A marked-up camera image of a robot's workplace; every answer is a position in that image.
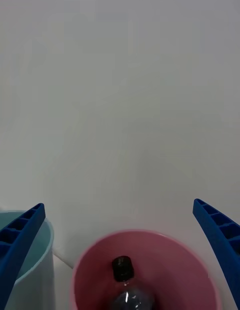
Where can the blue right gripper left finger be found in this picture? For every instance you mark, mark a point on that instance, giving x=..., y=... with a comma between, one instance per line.
x=17, y=245

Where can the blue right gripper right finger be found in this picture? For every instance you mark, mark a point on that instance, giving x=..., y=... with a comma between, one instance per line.
x=222, y=235

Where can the small clear bottle black cap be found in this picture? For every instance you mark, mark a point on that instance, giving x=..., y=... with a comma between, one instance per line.
x=122, y=267

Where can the pale blue plastic bin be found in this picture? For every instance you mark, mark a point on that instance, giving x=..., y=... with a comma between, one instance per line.
x=37, y=277

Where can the pink plastic bin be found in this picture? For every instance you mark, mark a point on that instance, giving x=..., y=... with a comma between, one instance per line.
x=175, y=265

